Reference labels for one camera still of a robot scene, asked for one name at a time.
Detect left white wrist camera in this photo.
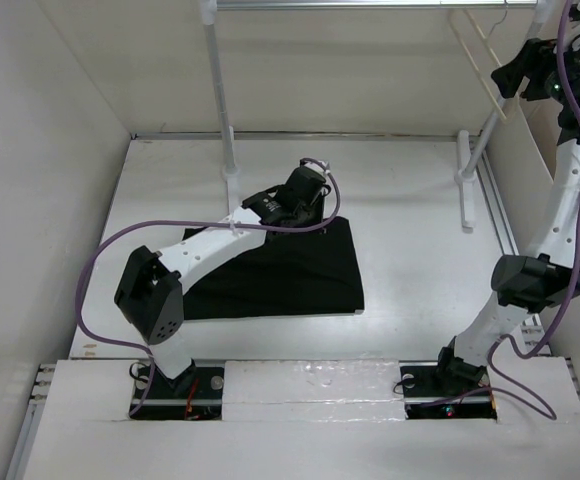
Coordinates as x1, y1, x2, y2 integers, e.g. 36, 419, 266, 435
314, 160, 331, 177

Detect aluminium side rail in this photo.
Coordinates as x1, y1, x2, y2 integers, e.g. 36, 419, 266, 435
6, 363, 56, 480
477, 152, 553, 353

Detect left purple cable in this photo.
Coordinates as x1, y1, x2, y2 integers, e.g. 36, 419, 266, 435
77, 157, 342, 419

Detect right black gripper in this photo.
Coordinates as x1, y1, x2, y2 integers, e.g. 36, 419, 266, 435
492, 30, 580, 104

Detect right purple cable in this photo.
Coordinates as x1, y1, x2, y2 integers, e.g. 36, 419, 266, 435
412, 0, 580, 421

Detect black trousers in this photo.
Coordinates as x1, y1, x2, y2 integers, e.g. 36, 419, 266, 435
183, 216, 365, 321

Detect right aluminium side rail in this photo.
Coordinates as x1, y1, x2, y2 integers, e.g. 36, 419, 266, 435
477, 152, 553, 353

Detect metal clothes rack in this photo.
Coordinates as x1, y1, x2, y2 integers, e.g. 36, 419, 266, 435
199, 1, 554, 230

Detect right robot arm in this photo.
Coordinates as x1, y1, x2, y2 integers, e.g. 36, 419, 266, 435
432, 38, 580, 396

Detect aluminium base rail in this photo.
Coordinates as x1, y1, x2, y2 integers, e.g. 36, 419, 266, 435
128, 357, 499, 422

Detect left aluminium side rail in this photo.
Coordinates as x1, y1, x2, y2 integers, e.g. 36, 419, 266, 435
6, 363, 56, 480

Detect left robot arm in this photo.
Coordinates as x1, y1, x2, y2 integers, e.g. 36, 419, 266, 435
114, 158, 340, 397

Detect purple cable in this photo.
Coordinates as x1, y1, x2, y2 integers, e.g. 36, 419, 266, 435
77, 157, 342, 419
412, 0, 580, 421

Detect cream clothes hanger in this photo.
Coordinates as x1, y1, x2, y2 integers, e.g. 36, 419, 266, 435
447, 0, 521, 123

